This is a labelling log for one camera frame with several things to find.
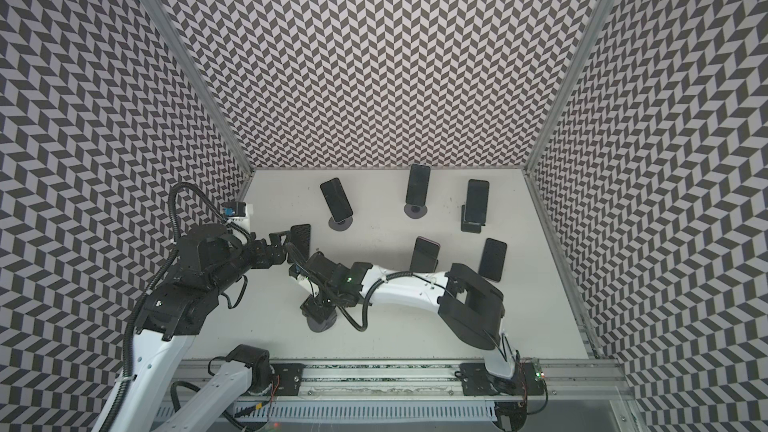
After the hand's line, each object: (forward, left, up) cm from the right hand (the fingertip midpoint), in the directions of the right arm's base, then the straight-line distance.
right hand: (315, 312), depth 77 cm
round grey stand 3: (-3, -2, -2) cm, 4 cm away
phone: (+36, -2, +3) cm, 36 cm away
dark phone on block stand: (+33, -48, +3) cm, 58 cm away
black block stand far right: (+29, -46, -5) cm, 54 cm away
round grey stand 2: (+37, -28, -7) cm, 47 cm away
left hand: (+11, +7, +20) cm, 24 cm away
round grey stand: (+29, -3, -3) cm, 30 cm away
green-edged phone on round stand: (+40, -29, +5) cm, 49 cm away
